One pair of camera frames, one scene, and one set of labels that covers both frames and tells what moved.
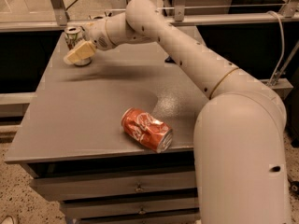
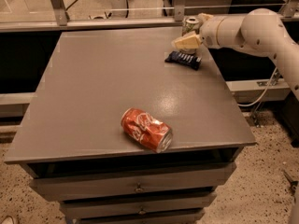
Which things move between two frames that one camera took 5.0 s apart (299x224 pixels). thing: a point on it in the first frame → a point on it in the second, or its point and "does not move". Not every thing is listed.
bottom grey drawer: (174, 217) does not move
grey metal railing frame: (58, 18) does not move
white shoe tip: (7, 220) does not move
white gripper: (97, 35) → (209, 32)
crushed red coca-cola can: (147, 129) does not move
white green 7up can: (73, 36) → (190, 26)
